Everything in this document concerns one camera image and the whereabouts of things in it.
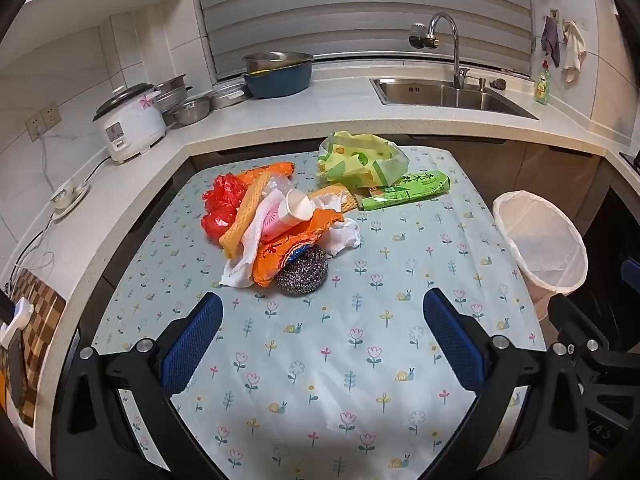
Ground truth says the chrome faucet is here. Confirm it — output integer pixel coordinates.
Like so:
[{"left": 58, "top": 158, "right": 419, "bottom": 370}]
[{"left": 410, "top": 11, "right": 471, "bottom": 88}]

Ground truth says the brown base cabinet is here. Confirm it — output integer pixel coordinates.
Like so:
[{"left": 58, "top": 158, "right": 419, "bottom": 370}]
[{"left": 452, "top": 140, "right": 608, "bottom": 211}]

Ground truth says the floral print tablecloth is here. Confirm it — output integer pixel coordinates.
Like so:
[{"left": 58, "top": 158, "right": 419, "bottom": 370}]
[{"left": 92, "top": 145, "right": 548, "bottom": 480}]

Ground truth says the green drink carton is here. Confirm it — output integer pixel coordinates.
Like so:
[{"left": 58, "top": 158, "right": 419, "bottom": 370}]
[{"left": 357, "top": 169, "right": 452, "bottom": 212}]

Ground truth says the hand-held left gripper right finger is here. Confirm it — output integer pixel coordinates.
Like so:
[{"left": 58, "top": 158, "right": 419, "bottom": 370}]
[{"left": 422, "top": 287, "right": 586, "bottom": 480}]

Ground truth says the grey window blind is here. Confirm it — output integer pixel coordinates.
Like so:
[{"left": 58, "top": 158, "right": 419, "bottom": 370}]
[{"left": 192, "top": 0, "right": 533, "bottom": 81}]

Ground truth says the blue basin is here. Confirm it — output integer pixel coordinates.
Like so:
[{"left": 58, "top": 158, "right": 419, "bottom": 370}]
[{"left": 242, "top": 60, "right": 314, "bottom": 99}]

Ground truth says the wall outlet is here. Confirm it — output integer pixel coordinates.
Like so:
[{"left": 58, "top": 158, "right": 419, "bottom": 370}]
[{"left": 25, "top": 102, "right": 62, "bottom": 142}]

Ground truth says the steel basin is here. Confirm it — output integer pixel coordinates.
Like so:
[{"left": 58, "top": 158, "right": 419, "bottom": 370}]
[{"left": 242, "top": 51, "right": 313, "bottom": 75}]

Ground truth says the white power strip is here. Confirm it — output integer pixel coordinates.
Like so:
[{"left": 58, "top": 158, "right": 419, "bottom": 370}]
[{"left": 50, "top": 178, "right": 91, "bottom": 219}]

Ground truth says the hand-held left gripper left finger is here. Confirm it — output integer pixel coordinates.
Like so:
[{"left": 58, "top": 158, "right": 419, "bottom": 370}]
[{"left": 62, "top": 292, "right": 236, "bottom": 480}]

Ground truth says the orange printed packaging bag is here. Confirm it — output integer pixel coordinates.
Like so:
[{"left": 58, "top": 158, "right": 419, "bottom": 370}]
[{"left": 251, "top": 207, "right": 347, "bottom": 287}]

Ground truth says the white rice cooker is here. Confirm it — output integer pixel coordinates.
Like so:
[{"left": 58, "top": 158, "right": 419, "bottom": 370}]
[{"left": 92, "top": 82, "right": 167, "bottom": 163}]

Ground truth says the pink white wrapper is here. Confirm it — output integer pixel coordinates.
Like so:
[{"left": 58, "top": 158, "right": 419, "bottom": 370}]
[{"left": 259, "top": 194, "right": 292, "bottom": 241}]

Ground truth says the green yellow plastic bag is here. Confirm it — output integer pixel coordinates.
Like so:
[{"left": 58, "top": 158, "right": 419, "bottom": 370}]
[{"left": 316, "top": 131, "right": 411, "bottom": 192}]

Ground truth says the crumpled white tissue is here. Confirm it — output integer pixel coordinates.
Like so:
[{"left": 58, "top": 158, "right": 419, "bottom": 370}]
[
  {"left": 221, "top": 210, "right": 281, "bottom": 289},
  {"left": 312, "top": 195, "right": 362, "bottom": 257}
]

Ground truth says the white paper cup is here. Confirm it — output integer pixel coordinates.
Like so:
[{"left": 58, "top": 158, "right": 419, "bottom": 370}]
[{"left": 280, "top": 189, "right": 316, "bottom": 223}]

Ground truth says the cream hanging cloth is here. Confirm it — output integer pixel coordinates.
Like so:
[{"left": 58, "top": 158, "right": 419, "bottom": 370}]
[{"left": 561, "top": 21, "right": 587, "bottom": 84}]

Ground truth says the steel wool scrubber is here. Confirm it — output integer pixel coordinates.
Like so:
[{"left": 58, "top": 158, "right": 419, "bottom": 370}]
[{"left": 276, "top": 254, "right": 329, "bottom": 294}]

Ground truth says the orange plastic wrapper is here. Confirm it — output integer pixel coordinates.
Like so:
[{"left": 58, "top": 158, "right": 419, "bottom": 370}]
[{"left": 234, "top": 160, "right": 297, "bottom": 196}]

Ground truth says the green dish soap bottle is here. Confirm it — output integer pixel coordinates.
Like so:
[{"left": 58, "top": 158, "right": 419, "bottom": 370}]
[{"left": 534, "top": 60, "right": 552, "bottom": 106}]

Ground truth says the grey hanging cloth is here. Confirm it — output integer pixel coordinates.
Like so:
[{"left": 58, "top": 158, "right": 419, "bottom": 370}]
[{"left": 541, "top": 16, "right": 562, "bottom": 68}]

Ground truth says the steel sink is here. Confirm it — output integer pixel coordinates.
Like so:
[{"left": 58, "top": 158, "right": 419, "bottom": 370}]
[{"left": 370, "top": 77, "right": 540, "bottom": 121}]

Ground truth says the red plastic bag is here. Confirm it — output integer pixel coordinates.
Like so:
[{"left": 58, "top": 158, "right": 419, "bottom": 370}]
[{"left": 201, "top": 173, "right": 251, "bottom": 248}]

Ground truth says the black built-in appliance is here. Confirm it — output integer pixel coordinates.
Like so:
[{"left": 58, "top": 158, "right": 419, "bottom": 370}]
[{"left": 580, "top": 180, "right": 640, "bottom": 351}]

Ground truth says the stacked steel steamer pot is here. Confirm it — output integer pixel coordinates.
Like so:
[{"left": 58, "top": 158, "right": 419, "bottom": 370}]
[{"left": 152, "top": 74, "right": 193, "bottom": 111}]

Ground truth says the white plastic holder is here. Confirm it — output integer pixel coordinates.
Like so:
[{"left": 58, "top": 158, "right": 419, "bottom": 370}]
[{"left": 0, "top": 297, "right": 33, "bottom": 348}]

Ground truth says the white cable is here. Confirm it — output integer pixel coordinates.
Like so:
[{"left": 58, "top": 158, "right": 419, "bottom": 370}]
[{"left": 0, "top": 212, "right": 58, "bottom": 286}]

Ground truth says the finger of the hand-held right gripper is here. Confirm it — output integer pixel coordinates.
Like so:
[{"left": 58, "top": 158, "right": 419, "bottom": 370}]
[
  {"left": 549, "top": 294, "right": 640, "bottom": 391},
  {"left": 617, "top": 252, "right": 640, "bottom": 293}
]

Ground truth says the checkered brown mat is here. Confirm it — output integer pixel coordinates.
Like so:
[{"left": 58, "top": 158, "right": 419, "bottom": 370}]
[{"left": 0, "top": 267, "right": 67, "bottom": 426}]

